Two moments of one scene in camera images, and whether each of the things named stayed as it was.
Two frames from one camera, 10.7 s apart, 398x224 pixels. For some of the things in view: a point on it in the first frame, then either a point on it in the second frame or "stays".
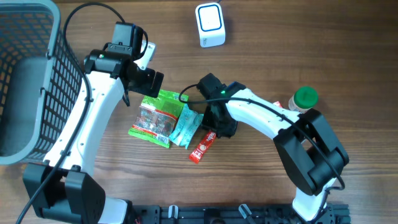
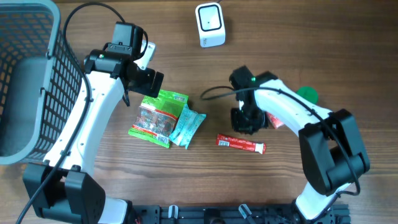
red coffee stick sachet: x=195 y=155 to x=239 y=143
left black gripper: x=145 y=88 stays
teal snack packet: x=188 y=122 stays
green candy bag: x=157 y=117 stays
